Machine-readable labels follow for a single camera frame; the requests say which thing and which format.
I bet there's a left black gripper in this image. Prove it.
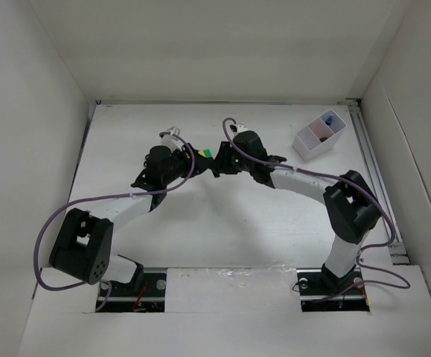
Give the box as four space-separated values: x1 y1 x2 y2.
162 144 211 186

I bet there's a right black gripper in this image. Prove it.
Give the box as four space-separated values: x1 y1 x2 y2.
209 141 254 174

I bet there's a green highlighter marker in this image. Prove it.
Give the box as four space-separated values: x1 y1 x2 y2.
203 149 212 158

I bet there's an orange highlighter marker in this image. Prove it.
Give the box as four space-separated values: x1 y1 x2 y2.
310 126 323 136

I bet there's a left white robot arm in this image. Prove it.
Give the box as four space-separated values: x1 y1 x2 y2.
49 144 214 285

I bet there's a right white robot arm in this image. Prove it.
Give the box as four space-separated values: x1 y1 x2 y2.
211 130 380 293

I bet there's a white three-compartment container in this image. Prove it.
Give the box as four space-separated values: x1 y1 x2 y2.
292 109 347 161

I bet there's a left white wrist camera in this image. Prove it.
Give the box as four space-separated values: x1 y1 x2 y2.
159 126 182 151

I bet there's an aluminium side rail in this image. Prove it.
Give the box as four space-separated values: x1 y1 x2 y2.
345 100 411 266

